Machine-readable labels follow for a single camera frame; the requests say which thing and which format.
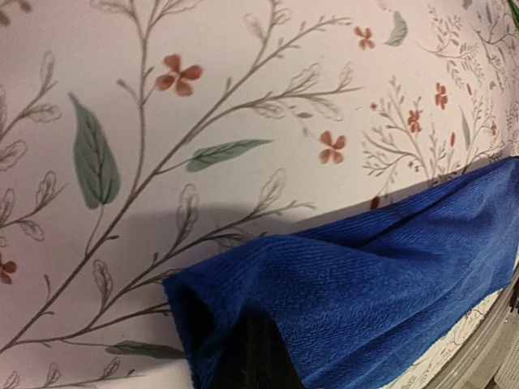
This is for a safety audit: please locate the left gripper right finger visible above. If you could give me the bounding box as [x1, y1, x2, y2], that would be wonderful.
[257, 318, 302, 389]

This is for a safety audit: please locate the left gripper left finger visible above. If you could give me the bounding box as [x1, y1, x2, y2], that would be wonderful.
[211, 319, 260, 389]

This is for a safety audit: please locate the blue towel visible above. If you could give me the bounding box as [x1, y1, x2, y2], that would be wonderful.
[163, 157, 518, 388]

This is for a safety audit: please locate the floral table mat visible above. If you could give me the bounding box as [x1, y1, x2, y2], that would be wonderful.
[1, 1, 518, 388]

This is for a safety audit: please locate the front aluminium rail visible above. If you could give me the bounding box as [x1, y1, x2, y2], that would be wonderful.
[405, 259, 519, 389]

